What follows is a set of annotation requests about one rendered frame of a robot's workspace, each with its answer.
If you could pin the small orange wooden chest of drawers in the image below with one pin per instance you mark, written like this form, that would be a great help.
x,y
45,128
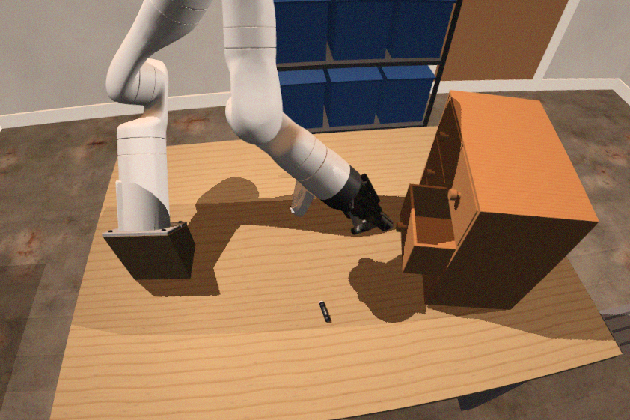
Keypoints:
x,y
532,208

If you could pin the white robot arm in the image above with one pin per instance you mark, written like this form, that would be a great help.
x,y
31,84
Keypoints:
x,y
256,114

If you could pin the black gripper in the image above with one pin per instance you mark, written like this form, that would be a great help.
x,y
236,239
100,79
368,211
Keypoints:
x,y
359,208

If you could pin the black aaa battery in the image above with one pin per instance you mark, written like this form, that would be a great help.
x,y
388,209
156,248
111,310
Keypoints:
x,y
324,311

